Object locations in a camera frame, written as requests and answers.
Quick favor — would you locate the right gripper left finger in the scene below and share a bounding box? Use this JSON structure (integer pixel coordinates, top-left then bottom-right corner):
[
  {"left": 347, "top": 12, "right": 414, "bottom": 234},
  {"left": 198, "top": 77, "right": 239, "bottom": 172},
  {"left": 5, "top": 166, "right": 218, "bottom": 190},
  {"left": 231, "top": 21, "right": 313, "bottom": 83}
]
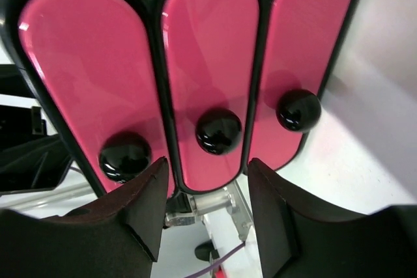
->
[{"left": 1, "top": 157, "right": 169, "bottom": 277}]

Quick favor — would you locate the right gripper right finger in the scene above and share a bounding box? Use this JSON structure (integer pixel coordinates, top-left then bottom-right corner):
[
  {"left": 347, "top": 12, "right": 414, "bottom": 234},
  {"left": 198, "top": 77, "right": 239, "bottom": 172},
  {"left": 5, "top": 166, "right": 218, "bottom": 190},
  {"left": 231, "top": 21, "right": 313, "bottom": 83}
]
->
[{"left": 248, "top": 158, "right": 416, "bottom": 277}]

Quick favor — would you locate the black drawer cabinet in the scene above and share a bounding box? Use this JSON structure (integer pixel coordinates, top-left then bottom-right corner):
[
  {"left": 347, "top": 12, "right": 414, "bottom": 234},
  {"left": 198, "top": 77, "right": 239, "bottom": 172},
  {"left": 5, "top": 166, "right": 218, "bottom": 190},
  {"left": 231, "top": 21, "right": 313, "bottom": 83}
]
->
[{"left": 1, "top": 0, "right": 353, "bottom": 197}]

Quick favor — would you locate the pink bottom drawer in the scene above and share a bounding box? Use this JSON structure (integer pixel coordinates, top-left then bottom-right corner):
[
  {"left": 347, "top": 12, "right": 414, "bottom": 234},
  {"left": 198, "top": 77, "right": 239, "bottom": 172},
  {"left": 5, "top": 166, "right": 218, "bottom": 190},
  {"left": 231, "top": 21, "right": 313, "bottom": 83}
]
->
[{"left": 19, "top": 0, "right": 168, "bottom": 191}]

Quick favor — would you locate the pink drawer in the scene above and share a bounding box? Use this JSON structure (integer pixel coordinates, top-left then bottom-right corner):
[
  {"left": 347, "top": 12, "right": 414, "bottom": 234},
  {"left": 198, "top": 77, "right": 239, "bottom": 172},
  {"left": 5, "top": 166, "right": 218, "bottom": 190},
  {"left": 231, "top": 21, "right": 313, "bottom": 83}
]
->
[
  {"left": 161, "top": 0, "right": 259, "bottom": 192},
  {"left": 250, "top": 0, "right": 351, "bottom": 170},
  {"left": 19, "top": 0, "right": 168, "bottom": 191}
]

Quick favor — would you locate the pink middle drawer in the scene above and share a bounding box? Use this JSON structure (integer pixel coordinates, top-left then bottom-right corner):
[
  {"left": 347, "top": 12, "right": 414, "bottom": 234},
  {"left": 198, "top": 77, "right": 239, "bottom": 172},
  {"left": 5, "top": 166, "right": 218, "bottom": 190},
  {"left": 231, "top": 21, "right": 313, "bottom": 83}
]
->
[{"left": 161, "top": 0, "right": 259, "bottom": 192}]

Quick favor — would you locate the pink top drawer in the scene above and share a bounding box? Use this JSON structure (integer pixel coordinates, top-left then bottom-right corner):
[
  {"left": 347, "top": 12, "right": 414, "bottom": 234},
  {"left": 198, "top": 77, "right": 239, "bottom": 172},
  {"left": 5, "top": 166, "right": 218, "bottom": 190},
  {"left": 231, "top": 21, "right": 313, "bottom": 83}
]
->
[{"left": 250, "top": 0, "right": 351, "bottom": 170}]

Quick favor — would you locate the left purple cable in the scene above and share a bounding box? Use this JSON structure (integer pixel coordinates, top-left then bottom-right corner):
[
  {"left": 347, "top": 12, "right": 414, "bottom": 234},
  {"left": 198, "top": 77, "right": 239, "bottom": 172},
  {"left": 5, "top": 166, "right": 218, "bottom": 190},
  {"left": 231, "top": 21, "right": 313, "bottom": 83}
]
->
[{"left": 182, "top": 242, "right": 247, "bottom": 278}]

